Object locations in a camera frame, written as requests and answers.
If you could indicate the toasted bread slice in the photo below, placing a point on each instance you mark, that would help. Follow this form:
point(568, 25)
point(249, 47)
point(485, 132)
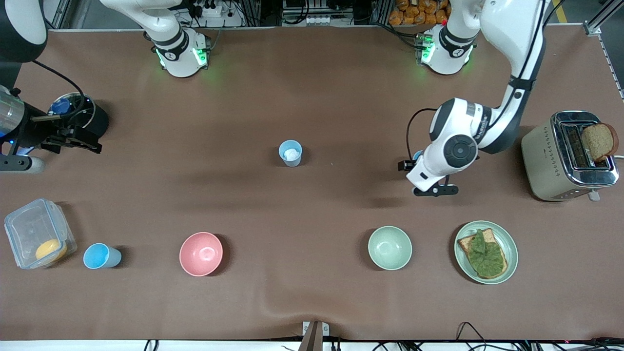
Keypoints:
point(465, 243)

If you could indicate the green lettuce leaf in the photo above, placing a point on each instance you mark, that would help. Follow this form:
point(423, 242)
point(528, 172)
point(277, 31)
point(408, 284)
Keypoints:
point(487, 256)

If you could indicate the yellow round food piece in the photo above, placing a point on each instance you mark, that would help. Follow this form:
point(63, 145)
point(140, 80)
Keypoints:
point(50, 250)

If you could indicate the white crumpled paper ball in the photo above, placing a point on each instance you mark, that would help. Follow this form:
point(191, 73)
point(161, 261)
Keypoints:
point(292, 154)

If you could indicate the light blue plastic cup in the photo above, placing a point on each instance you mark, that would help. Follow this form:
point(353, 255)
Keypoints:
point(100, 257)
point(290, 163)
point(417, 155)

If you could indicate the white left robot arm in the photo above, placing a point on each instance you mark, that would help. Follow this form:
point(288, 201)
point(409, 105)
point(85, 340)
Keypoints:
point(512, 29)

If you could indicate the beige chrome toaster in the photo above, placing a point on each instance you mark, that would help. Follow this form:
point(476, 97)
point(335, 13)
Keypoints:
point(541, 161)

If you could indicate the black cylindrical pot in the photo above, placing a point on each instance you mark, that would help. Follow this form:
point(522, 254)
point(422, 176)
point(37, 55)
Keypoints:
point(101, 122)

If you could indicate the metal mounting bracket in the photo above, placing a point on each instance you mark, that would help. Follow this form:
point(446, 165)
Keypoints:
point(317, 334)

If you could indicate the pale green plate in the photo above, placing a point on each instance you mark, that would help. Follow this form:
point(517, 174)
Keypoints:
point(511, 243)

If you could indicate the clear plastic food container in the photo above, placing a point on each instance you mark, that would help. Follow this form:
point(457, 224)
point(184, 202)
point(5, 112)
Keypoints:
point(29, 229)

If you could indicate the brown table mat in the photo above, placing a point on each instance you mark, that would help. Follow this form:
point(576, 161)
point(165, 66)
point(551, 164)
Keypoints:
point(312, 97)

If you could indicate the white connector block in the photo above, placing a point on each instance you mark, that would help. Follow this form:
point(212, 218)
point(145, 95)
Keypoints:
point(319, 20)

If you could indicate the orange snack bags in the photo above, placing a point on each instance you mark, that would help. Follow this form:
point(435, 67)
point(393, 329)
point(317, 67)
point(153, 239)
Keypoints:
point(414, 14)

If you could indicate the pink bowl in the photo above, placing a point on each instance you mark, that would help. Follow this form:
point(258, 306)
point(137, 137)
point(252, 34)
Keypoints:
point(201, 253)

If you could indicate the brown bread slice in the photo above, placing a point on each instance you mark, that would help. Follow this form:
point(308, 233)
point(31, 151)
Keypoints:
point(599, 141)

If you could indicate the white power strip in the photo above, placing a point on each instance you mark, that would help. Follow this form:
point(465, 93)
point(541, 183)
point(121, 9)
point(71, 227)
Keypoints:
point(213, 9)

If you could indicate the aluminium frame post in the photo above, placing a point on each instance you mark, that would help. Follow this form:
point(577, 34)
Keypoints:
point(382, 12)
point(253, 12)
point(61, 14)

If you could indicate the aluminium frame profile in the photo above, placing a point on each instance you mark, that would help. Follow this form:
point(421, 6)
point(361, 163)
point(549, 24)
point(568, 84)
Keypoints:
point(594, 28)

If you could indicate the pale green bowl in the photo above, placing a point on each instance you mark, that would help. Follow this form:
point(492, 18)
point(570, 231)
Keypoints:
point(390, 247)

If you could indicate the glass lid blue knob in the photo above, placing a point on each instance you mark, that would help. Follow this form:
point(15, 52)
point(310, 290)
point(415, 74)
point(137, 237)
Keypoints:
point(61, 105)

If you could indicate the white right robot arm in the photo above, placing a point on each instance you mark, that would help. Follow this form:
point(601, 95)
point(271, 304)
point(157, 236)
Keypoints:
point(170, 29)

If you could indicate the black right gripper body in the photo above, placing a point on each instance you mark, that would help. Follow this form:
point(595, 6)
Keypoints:
point(35, 132)

